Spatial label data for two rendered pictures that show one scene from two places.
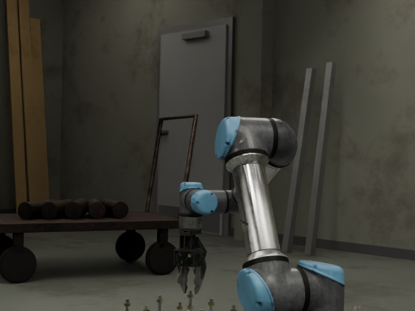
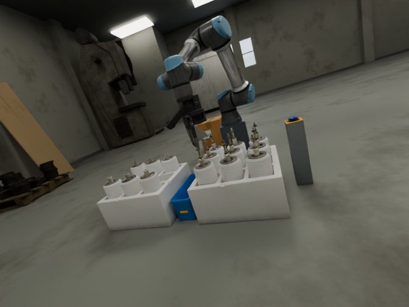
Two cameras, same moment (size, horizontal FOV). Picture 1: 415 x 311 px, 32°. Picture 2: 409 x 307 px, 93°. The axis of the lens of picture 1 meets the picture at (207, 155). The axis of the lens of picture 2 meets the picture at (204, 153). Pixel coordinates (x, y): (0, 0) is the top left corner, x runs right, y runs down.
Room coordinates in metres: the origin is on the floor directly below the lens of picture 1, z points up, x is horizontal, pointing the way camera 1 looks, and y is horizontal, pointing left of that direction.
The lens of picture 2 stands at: (2.79, 0.73, 0.52)
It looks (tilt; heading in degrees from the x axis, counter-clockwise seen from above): 15 degrees down; 236
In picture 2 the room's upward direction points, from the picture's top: 17 degrees counter-clockwise
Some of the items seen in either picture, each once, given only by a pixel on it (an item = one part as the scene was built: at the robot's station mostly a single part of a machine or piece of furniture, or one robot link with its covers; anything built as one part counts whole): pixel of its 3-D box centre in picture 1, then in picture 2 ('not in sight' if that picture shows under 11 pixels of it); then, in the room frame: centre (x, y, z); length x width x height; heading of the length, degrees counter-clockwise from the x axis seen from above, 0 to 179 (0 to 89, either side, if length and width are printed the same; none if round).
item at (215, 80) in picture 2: not in sight; (210, 84); (-2.27, -4.97, 0.94); 1.47 x 1.13 x 1.89; 134
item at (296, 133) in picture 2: not in sight; (299, 152); (1.96, 0.27, 0.16); 0.07 x 0.07 x 0.31; 35
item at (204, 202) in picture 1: (206, 202); (188, 72); (2.25, 0.00, 0.65); 0.11 x 0.11 x 0.08; 20
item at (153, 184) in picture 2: not in sight; (154, 191); (2.52, -0.20, 0.16); 0.10 x 0.10 x 0.18
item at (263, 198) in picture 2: not in sight; (240, 181); (2.19, 0.07, 0.09); 0.39 x 0.39 x 0.18; 35
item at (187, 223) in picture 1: (191, 223); (182, 92); (2.34, 0.05, 0.57); 0.08 x 0.08 x 0.05
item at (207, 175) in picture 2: not in sight; (209, 183); (2.35, 0.05, 0.16); 0.10 x 0.10 x 0.18
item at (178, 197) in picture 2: not in sight; (193, 194); (2.35, -0.13, 0.06); 0.30 x 0.11 x 0.12; 34
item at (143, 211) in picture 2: not in sight; (151, 194); (2.50, -0.36, 0.09); 0.39 x 0.39 x 0.18; 35
